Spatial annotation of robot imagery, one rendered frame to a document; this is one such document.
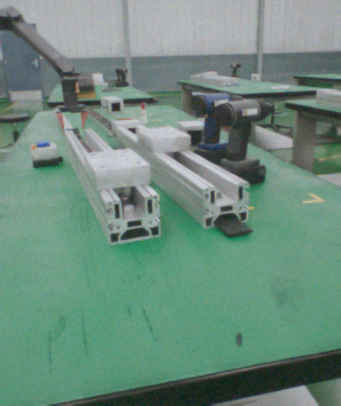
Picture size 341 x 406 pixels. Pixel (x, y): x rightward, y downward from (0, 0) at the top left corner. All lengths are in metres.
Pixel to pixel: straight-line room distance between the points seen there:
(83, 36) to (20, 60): 1.88
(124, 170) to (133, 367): 0.41
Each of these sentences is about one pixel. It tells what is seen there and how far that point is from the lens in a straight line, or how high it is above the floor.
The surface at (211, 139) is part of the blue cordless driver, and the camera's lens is 1.25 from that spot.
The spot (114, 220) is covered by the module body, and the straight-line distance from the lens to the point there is 0.74.
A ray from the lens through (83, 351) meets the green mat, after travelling 0.52.
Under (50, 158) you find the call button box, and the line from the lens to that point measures 1.34.
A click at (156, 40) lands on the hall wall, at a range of 12.66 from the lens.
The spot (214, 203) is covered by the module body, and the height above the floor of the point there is 0.83.
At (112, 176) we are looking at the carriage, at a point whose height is 0.89.
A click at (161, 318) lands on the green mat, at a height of 0.78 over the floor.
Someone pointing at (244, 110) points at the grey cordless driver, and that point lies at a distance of 1.01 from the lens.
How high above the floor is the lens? 1.11
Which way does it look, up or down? 17 degrees down
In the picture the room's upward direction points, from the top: 2 degrees counter-clockwise
